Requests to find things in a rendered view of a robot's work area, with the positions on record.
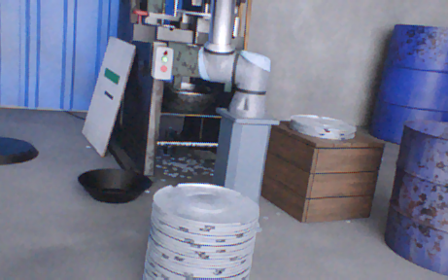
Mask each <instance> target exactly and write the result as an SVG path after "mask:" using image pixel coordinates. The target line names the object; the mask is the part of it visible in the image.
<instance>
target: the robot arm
mask: <svg viewBox="0 0 448 280"><path fill-rule="evenodd" d="M236 2H239V3H246V0H211V18H210V28H209V37H208V42H207V43H205V44H204V48H201V49H200V51H199V53H198V73H199V75H200V77H201V78H202V79H204V80H208V81H210V82H221V83H226V84H231V85H236V87H235V94H234V95H233V97H232V99H231V102H230V103H229V105H228V112H229V113H230V114H231V115H234V116H239V117H243V118H248V119H266V118H267V114H268V110H267V105H266V100H265V94H266V89H267V84H268V76H269V71H270V70H269V69H270V59H269V57H266V56H264V55H262V54H260V53H255V52H249V51H241V52H240V54H239V53H235V47H234V46H233V45H232V29H233V23H234V15H235V14H236V12H237V10H236Z"/></svg>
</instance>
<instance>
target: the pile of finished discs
mask: <svg viewBox="0 0 448 280"><path fill-rule="evenodd" d="M289 127H290V128H291V129H293V130H295V131H298V132H301V133H303V134H306V135H312V136H316V137H320V138H330V139H340V140H342V139H341V138H343V140H344V139H352V138H354V137H355V132H356V127H355V126H354V125H353V124H350V123H347V122H344V121H339V120H336V119H333V118H324V117H322V118H320V119H319V118H317V116H313V115H292V116H291V119H290V123H289Z"/></svg>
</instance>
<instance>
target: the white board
mask: <svg viewBox="0 0 448 280"><path fill-rule="evenodd" d="M109 38H110V41H109V43H108V45H107V50H106V52H105V55H104V60H103V63H102V66H101V68H100V74H99V76H98V79H97V85H96V87H95V89H94V95H93V96H92V99H91V102H90V107H89V110H88V112H87V115H86V122H85V124H84V127H83V135H84V136H85V138H87V141H88V142H90V144H91V145H92V147H93V148H94V149H95V151H96V152H97V153H98V154H99V155H100V156H101V157H102V158H103V157H104V155H105V152H106V149H107V147H108V142H109V139H110V137H111V135H112V129H113V127H114V124H115V121H116V117H117V114H118V111H119V107H120V104H121V101H122V95H123V93H124V91H125V85H126V83H127V80H128V75H129V73H130V70H131V67H132V66H131V65H132V62H133V60H134V57H135V53H136V51H135V46H134V45H131V44H130V43H126V42H125V41H122V40H120V39H118V38H116V37H112V36H110V37H109Z"/></svg>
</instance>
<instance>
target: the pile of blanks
mask: <svg viewBox="0 0 448 280"><path fill-rule="evenodd" d="M257 227H258V216H257V217H256V218H255V219H254V220H252V221H251V222H249V223H246V224H243V223H242V225H240V226H226V227H218V226H202V225H198V224H194V223H187V222H184V221H182V220H177V219H175V218H173V217H171V216H167V214H165V213H162V212H161V211H160V210H158V209H157V207H156V206H155V203H153V210H152V216H151V225H150V228H149V243H148V251H147V253H146V262H145V269H144V274H143V280H249V275H250V268H251V264H252V257H253V250H254V246H255V245H254V244H255V241H256V230H257Z"/></svg>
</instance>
